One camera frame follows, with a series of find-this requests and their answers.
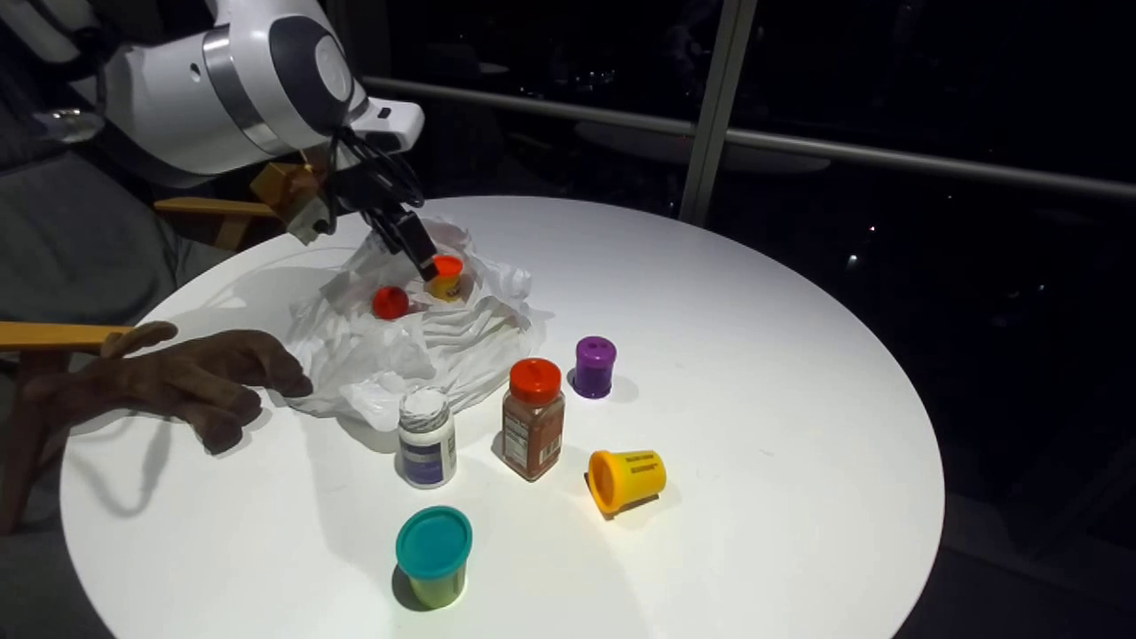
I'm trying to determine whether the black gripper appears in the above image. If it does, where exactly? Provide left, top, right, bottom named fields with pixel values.
left=324, top=135, right=436, bottom=280

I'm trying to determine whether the orange lid play-doh can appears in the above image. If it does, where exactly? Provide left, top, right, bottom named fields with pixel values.
left=425, top=256, right=466, bottom=299

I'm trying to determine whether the small red toy cup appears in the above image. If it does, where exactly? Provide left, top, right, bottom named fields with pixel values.
left=369, top=289, right=410, bottom=321

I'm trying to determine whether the purple toy cup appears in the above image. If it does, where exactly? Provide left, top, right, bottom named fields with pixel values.
left=572, top=338, right=619, bottom=399

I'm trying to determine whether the white lid pill bottle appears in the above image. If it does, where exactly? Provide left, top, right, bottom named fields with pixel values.
left=399, top=391, right=458, bottom=487

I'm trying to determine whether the spice jar orange lid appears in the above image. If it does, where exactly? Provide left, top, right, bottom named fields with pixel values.
left=493, top=359, right=566, bottom=483

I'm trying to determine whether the brown plush toy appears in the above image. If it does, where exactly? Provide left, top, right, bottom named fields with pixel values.
left=15, top=323, right=313, bottom=456

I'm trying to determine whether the teal lid play-doh can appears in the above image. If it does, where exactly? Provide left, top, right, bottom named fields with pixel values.
left=396, top=506, right=471, bottom=610

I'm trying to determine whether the yellow cup orange lid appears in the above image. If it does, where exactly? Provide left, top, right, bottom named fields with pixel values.
left=587, top=452, right=669, bottom=517

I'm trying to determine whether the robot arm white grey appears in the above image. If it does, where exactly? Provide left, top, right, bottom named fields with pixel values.
left=0, top=0, right=436, bottom=280

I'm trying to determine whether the white plastic bag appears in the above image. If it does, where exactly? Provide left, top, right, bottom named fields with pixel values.
left=284, top=225, right=537, bottom=432

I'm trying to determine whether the wooden chair armrest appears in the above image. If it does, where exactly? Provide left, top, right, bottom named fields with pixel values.
left=0, top=321, right=178, bottom=354

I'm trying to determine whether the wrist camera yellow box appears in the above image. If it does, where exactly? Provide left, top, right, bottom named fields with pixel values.
left=254, top=162, right=339, bottom=244

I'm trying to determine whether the grey horizontal rail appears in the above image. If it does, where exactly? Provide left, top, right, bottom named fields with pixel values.
left=366, top=75, right=1136, bottom=201

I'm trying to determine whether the grey window frame post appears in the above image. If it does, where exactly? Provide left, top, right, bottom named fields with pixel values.
left=683, top=0, right=758, bottom=225

